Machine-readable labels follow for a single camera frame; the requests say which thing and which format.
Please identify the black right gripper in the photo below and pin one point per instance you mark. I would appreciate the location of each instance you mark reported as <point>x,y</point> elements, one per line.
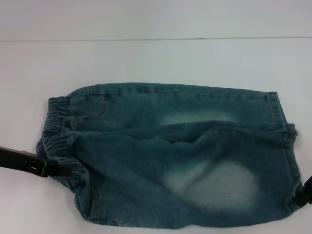
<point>308,190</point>

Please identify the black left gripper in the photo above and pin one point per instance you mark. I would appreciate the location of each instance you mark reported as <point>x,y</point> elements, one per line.
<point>14,159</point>

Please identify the blue denim shorts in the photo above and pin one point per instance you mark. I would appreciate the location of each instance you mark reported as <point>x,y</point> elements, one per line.
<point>158,158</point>

